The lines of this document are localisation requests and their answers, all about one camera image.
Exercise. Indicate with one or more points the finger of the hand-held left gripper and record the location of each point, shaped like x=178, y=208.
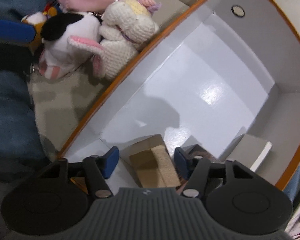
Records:
x=10, y=57
x=10, y=31

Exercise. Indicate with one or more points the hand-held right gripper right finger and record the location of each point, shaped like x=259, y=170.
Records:
x=181, y=162

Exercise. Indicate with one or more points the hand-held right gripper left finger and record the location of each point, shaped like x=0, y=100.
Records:
x=111, y=162

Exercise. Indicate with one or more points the tan cardboard box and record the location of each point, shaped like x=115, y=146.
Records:
x=162, y=165

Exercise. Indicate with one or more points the orange white plush toy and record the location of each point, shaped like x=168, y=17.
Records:
x=32, y=18

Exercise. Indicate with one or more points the white plush dog black ear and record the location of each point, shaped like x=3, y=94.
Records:
x=62, y=52

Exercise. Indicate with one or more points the white rectangular box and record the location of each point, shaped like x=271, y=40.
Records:
x=255, y=150

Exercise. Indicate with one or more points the orange cardboard box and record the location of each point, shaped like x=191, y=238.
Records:
x=215, y=80

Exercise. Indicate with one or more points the white crochet bunny doll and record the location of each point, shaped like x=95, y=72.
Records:
x=125, y=22

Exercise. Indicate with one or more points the metal keyring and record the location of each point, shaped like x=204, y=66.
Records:
x=34, y=68

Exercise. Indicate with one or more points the person's left leg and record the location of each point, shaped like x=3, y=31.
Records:
x=10, y=110

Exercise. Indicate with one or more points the beige sofa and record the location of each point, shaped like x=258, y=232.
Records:
x=65, y=105

